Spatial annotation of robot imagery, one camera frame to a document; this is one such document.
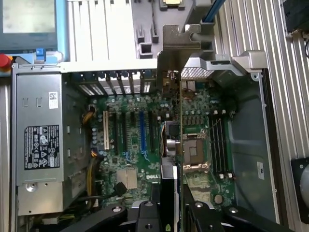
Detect small silver chipset heatsink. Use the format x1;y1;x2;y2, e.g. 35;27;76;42
117;169;138;189

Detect metal socket cover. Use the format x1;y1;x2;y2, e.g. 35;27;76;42
183;163;212;174

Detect green Dell motherboard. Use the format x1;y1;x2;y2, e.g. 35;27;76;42
89;84;239;211

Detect CPU socket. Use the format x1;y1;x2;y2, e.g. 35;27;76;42
182;135;211;174

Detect black RAM slot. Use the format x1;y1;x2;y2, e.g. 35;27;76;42
209;116;219;174
219;116;230;174

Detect long black expansion slot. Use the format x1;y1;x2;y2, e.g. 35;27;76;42
112;111;120;157
148;111;155;153

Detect blue expansion slot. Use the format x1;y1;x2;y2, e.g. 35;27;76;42
139;111;147;152

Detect open metal PC case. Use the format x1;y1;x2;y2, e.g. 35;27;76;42
9;49;288;232

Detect white PCI expansion slot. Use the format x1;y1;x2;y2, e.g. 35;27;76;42
103;110;110;150

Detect silver power supply unit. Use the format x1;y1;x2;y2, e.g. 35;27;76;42
14;72;66;216

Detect blue plastic case latch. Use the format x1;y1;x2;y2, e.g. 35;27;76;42
35;48;47;61

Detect red emergency stop button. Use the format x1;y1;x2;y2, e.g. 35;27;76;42
0;54;12;73

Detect blue grey teach pendant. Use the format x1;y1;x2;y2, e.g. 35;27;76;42
0;0;70;79

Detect black plastic box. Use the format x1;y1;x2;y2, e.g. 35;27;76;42
281;0;309;37

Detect black wire plug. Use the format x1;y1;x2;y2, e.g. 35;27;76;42
115;182;127;194

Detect yellow black supply wires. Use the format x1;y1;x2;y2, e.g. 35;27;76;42
82;106;102;211

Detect blue plastic disk bracket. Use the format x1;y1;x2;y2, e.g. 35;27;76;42
201;0;222;25

